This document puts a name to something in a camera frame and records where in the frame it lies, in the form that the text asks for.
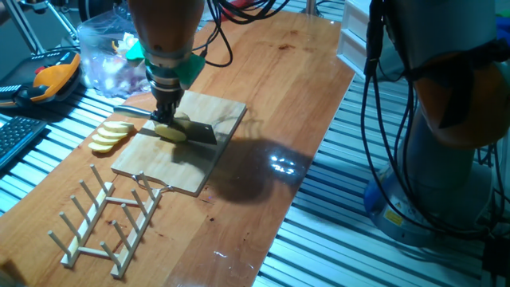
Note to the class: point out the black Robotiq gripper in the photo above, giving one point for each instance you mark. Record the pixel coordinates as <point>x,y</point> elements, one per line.
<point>168,99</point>

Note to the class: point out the steel cleaver knife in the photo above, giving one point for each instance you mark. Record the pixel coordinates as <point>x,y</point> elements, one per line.
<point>199,133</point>

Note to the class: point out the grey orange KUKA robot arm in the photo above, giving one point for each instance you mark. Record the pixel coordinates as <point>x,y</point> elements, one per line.
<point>438,32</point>

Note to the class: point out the freshly cut potato slice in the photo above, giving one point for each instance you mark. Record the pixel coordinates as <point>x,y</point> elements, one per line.
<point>170,133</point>

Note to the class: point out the wooden cutting board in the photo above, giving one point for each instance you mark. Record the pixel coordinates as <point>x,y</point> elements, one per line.
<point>175,167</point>

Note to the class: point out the clear plastic bag of scraps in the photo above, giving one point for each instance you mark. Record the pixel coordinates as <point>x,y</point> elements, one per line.
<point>103,60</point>

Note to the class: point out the large glossy brown wooden board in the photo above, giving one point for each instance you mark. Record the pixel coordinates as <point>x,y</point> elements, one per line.
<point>259,87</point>

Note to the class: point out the orange black teach pendant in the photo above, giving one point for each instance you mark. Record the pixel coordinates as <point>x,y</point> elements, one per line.
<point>52,79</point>

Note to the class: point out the white red plastic bag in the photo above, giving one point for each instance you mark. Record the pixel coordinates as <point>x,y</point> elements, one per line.
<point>243,4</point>

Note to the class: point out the wooden peg dish rack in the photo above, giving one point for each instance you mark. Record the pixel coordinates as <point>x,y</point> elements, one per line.
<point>83,227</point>

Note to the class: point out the grey metal bar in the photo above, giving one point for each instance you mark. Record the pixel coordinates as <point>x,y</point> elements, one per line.
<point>24,28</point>
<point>63,20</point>

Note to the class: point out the black computer keyboard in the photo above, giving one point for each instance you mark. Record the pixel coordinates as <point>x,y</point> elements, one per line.
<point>18,137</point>

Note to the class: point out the blue plastic bag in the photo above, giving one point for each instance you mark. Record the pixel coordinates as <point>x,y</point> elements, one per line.
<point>503,28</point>

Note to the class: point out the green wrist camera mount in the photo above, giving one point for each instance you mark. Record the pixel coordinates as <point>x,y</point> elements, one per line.
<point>191,69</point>

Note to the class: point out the tan diagonal frame beam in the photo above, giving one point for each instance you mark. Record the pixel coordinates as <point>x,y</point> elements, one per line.
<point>311,7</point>

